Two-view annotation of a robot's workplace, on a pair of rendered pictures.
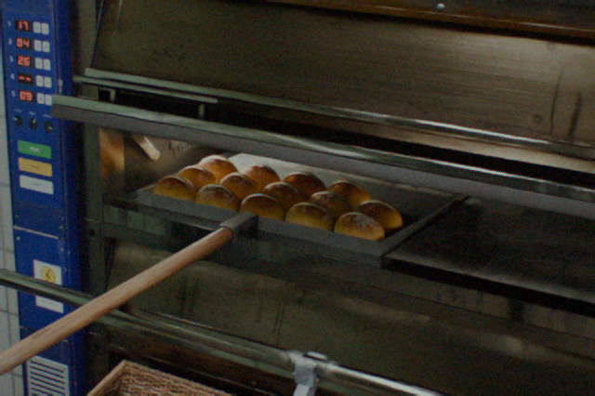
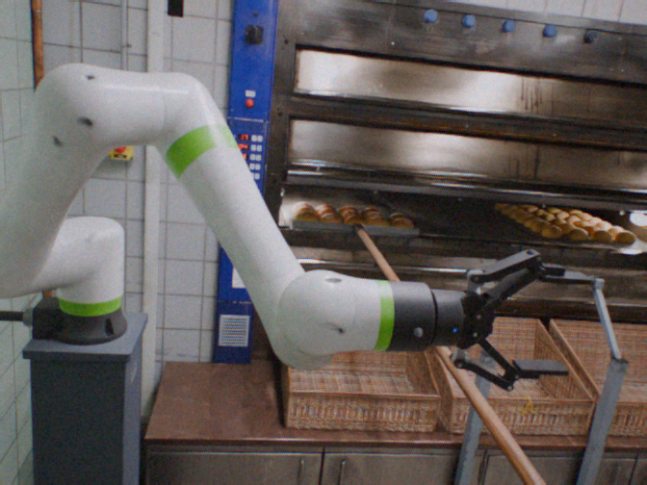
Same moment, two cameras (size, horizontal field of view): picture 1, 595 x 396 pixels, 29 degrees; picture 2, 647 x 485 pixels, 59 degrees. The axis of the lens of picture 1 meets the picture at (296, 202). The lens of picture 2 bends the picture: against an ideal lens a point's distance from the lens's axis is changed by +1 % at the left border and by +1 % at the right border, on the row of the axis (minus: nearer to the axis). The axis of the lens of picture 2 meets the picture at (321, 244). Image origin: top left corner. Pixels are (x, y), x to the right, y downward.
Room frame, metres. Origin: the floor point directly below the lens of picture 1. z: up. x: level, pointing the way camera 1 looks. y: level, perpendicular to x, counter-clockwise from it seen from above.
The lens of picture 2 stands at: (0.41, 1.66, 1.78)
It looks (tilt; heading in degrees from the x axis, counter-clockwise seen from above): 16 degrees down; 321
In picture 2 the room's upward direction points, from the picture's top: 6 degrees clockwise
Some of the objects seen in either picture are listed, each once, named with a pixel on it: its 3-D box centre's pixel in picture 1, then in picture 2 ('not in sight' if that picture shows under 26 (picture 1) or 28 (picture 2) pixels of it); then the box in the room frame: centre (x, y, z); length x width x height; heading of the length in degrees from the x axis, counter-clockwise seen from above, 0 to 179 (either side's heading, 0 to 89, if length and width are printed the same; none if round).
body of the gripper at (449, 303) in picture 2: not in sight; (458, 319); (0.84, 1.06, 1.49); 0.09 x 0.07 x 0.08; 60
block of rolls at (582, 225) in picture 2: not in sight; (560, 220); (1.88, -1.11, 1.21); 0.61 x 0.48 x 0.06; 150
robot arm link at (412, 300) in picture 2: not in sight; (404, 315); (0.88, 1.12, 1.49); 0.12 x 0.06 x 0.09; 150
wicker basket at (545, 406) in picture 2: not in sight; (497, 370); (1.55, -0.27, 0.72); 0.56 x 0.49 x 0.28; 60
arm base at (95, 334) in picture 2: not in sight; (63, 316); (1.61, 1.37, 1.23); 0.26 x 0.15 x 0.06; 59
